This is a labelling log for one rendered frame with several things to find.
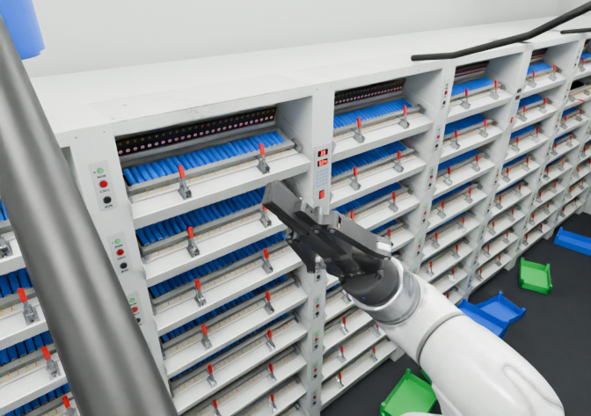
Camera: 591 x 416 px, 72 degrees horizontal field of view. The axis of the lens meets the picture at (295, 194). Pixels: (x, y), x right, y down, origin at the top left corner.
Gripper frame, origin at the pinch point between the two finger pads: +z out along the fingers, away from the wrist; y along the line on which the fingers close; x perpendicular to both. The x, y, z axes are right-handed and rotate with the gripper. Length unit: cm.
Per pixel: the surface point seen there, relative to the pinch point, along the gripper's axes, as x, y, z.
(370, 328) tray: -50, -84, -172
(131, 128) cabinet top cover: -37, -53, 1
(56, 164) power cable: 16.6, 11.3, 25.0
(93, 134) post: -32, -56, 7
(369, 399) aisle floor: -18, -95, -192
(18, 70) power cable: 12.7, 9.2, 27.7
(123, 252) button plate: -17, -71, -17
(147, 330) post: -5, -85, -40
